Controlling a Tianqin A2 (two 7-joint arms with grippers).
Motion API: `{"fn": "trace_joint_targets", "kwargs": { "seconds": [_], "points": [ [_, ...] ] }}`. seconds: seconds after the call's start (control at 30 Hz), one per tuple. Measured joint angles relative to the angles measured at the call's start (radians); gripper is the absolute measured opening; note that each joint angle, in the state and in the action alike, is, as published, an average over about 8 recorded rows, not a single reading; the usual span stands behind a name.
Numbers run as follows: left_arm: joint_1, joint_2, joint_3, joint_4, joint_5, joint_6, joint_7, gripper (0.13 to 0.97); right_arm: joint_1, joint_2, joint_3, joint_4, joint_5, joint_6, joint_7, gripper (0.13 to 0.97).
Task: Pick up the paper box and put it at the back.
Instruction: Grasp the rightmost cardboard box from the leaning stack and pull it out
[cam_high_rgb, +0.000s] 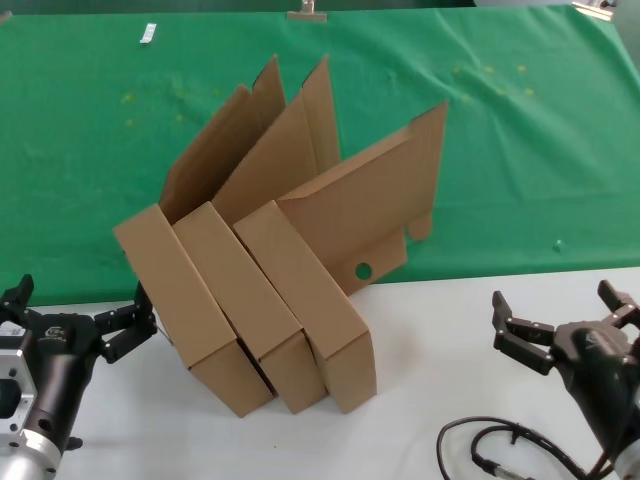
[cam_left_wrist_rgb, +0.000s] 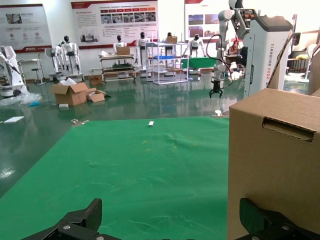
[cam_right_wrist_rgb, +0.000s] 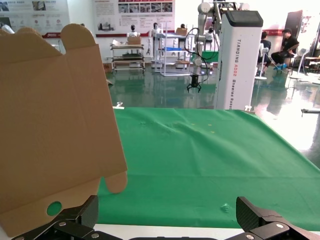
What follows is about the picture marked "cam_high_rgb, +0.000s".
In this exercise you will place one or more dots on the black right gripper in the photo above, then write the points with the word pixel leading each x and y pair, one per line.
pixel 600 370

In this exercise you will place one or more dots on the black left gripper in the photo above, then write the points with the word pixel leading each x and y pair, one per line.
pixel 60 350

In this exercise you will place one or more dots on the brown cardboard box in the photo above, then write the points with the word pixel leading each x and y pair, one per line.
pixel 180 300
pixel 310 310
pixel 240 290

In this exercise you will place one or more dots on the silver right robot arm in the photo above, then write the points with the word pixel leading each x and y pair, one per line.
pixel 630 462

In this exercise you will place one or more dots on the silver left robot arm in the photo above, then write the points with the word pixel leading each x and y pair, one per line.
pixel 25 457

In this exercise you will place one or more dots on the small green scrap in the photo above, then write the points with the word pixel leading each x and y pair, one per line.
pixel 558 245

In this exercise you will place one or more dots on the green table cloth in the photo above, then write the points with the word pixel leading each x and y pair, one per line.
pixel 75 175

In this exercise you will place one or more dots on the small white paper strip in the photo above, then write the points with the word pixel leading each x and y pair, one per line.
pixel 148 34

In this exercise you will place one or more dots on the light wooden piece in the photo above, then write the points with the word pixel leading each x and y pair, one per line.
pixel 592 9

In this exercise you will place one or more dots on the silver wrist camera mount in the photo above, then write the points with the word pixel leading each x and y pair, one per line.
pixel 15 390

